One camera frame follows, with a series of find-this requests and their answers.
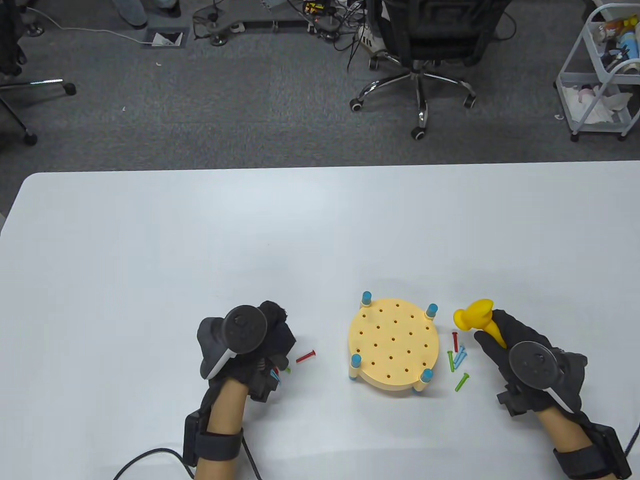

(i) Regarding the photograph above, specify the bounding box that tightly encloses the person's left hand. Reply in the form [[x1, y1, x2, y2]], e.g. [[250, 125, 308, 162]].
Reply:
[[206, 300, 297, 403]]

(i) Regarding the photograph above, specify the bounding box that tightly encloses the person's right hand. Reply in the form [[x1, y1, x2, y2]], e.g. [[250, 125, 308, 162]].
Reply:
[[472, 309, 589, 418]]

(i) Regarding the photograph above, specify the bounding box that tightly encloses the yellow toy hammer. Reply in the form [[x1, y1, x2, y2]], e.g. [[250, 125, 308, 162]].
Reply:
[[452, 298, 507, 350]]

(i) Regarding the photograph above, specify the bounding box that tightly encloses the yellow round tap bench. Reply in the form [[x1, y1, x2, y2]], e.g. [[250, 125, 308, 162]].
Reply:
[[347, 291, 441, 396]]

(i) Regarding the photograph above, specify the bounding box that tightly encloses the person's left forearm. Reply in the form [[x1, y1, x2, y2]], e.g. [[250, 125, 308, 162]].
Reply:
[[192, 377, 251, 480]]

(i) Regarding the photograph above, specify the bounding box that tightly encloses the person's right forearm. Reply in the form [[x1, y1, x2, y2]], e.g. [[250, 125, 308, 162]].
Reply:
[[537, 405, 626, 480]]

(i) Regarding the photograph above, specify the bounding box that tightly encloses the orange plush toy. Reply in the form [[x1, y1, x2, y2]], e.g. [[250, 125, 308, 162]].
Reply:
[[597, 19, 628, 43]]

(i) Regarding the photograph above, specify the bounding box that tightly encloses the black grey hand controller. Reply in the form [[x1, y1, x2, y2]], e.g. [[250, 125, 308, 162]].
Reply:
[[197, 305, 268, 380], [508, 341, 583, 415]]

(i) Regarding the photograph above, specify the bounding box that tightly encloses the white crumpled cloth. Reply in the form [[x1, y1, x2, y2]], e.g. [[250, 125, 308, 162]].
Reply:
[[564, 84, 632, 125]]

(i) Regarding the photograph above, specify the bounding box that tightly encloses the white utility cart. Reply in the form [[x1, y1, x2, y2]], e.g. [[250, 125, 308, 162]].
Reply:
[[554, 4, 640, 143]]

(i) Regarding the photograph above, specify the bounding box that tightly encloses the light blue bottle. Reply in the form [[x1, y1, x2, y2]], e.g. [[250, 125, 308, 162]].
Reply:
[[619, 27, 640, 61]]

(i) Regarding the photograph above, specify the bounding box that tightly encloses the black office chair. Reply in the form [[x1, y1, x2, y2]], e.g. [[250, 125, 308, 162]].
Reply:
[[0, 0, 77, 147], [348, 0, 516, 142]]

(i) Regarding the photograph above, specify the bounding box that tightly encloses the grey desk base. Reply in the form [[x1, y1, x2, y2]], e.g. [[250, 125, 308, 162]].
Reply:
[[192, 6, 311, 47]]

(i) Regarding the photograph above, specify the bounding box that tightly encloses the floor outlet box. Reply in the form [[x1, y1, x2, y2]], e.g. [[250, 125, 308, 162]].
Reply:
[[141, 28, 189, 49]]

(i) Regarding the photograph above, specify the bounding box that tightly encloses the black wrist camera strap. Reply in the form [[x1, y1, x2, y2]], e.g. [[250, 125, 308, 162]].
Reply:
[[182, 410, 245, 468], [552, 424, 632, 478]]

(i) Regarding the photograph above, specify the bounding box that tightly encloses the tangle of black cables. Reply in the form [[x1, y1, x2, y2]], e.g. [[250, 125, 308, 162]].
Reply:
[[287, 0, 386, 71]]

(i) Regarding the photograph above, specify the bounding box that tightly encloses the white floor cable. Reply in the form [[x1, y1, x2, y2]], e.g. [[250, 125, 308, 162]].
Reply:
[[24, 6, 151, 47]]

